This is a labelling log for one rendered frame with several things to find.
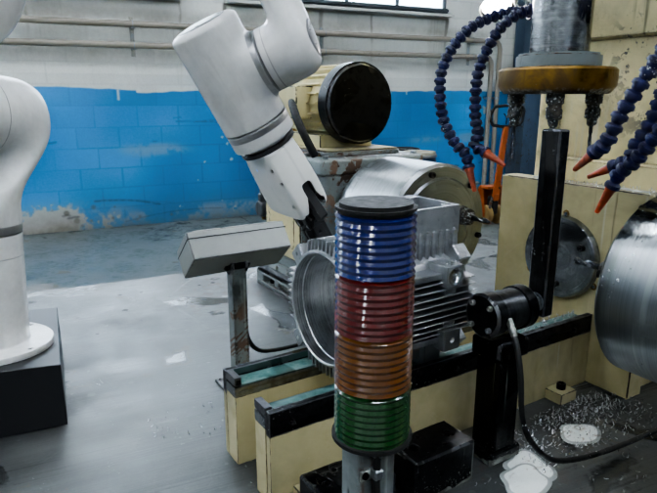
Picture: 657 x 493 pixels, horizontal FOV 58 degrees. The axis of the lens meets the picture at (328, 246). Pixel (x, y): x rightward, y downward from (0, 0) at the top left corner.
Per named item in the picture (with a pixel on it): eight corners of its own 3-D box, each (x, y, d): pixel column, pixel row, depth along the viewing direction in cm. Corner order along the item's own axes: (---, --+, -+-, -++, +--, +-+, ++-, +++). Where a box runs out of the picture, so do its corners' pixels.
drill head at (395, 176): (387, 246, 153) (389, 148, 147) (494, 282, 123) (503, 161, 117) (303, 259, 140) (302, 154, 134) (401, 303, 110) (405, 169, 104)
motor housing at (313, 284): (390, 323, 100) (393, 212, 95) (474, 364, 84) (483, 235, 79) (286, 349, 89) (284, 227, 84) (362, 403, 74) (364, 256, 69)
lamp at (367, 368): (379, 359, 50) (381, 309, 49) (427, 387, 45) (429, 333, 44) (320, 376, 47) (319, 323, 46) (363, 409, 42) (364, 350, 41)
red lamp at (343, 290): (381, 309, 49) (382, 256, 48) (429, 333, 44) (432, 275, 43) (319, 323, 46) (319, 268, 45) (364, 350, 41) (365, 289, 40)
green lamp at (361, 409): (378, 407, 51) (379, 359, 50) (424, 439, 46) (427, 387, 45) (320, 426, 48) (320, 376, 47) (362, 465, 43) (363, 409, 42)
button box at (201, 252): (278, 263, 104) (268, 238, 106) (292, 246, 99) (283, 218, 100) (183, 279, 95) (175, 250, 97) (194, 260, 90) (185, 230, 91)
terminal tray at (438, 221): (410, 240, 92) (411, 194, 91) (459, 254, 84) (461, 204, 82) (347, 250, 86) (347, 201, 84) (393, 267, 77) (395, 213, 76)
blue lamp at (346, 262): (382, 256, 48) (383, 201, 47) (432, 275, 43) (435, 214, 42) (319, 268, 45) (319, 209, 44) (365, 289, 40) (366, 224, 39)
